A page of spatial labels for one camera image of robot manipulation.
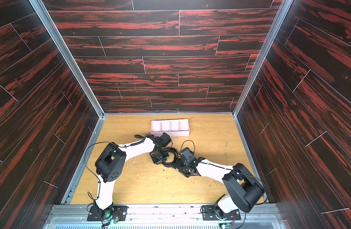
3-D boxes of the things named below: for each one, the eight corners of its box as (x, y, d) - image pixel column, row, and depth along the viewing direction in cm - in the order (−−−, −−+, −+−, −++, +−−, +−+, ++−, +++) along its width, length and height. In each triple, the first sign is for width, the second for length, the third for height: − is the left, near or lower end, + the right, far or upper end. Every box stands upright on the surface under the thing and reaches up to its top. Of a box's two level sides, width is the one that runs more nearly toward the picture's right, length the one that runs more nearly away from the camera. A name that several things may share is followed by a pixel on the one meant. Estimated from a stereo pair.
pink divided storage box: (150, 137, 108) (149, 132, 103) (152, 123, 117) (151, 118, 112) (189, 137, 107) (189, 132, 103) (188, 123, 116) (188, 118, 112)
